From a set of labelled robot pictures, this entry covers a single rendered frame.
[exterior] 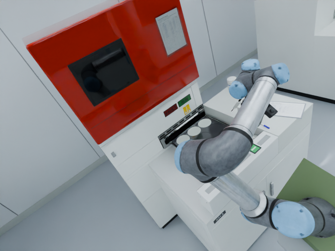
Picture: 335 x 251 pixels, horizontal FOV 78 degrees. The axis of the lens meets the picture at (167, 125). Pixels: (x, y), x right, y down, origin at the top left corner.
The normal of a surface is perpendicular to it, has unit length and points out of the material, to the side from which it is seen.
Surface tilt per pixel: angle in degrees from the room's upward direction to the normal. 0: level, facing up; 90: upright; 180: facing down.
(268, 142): 0
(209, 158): 45
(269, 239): 0
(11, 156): 90
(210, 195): 0
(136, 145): 90
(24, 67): 90
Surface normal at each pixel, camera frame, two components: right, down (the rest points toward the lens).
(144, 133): 0.55, 0.36
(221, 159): -0.18, 0.12
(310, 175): -0.83, -0.18
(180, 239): -0.32, -0.75
